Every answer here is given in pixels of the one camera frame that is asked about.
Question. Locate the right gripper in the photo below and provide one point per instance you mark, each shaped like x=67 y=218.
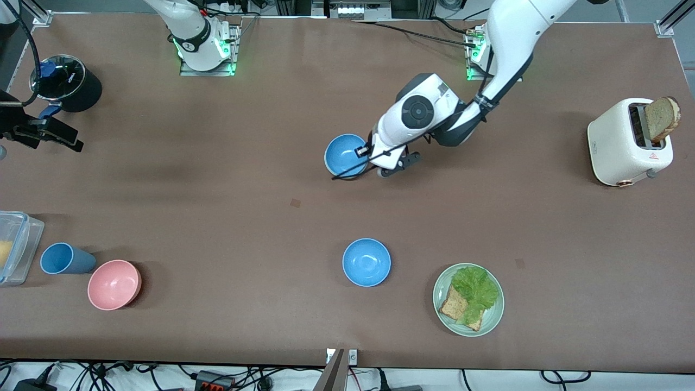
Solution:
x=16 y=132

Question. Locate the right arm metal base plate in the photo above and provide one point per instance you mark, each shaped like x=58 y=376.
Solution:
x=209 y=73

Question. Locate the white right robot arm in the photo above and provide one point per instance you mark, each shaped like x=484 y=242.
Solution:
x=190 y=32

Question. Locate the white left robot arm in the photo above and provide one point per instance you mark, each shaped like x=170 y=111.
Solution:
x=510 y=38

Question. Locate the clear plastic lidded container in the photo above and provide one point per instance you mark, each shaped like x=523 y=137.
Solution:
x=27 y=239

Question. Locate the brown bread slice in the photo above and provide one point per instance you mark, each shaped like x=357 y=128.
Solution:
x=452 y=307

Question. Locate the cream white toaster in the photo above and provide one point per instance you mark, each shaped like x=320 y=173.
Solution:
x=613 y=141

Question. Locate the aluminium frame post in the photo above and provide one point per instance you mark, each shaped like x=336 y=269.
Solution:
x=665 y=27
x=40 y=18

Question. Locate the black and red adapter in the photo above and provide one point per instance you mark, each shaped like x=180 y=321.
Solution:
x=214 y=383

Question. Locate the small metal clamp bracket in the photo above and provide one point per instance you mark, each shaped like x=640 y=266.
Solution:
x=353 y=357

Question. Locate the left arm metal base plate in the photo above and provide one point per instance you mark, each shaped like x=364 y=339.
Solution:
x=473 y=76

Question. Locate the pink plastic bowl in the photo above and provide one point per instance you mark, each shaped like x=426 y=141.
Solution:
x=114 y=285

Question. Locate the blue plastic bowl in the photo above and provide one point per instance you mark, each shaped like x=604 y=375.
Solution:
x=342 y=155
x=366 y=263

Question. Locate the yellow food piece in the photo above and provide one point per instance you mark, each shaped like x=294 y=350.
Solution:
x=4 y=255

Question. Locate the green round plate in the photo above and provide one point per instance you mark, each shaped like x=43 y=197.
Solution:
x=494 y=317

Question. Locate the glass lid with blue knob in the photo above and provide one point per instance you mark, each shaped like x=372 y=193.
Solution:
x=68 y=79

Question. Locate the white power strip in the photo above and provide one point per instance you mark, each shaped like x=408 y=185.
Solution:
x=353 y=8

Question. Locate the toasted bread slice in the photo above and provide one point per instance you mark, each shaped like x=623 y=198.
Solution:
x=659 y=119

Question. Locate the blue plastic cup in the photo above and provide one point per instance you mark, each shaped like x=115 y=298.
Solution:
x=57 y=258

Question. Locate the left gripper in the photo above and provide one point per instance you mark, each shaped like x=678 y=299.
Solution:
x=367 y=149

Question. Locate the grey camera stand pole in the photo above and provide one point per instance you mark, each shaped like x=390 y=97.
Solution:
x=332 y=377

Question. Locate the green lettuce leaf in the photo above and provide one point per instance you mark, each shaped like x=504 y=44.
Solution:
x=475 y=290

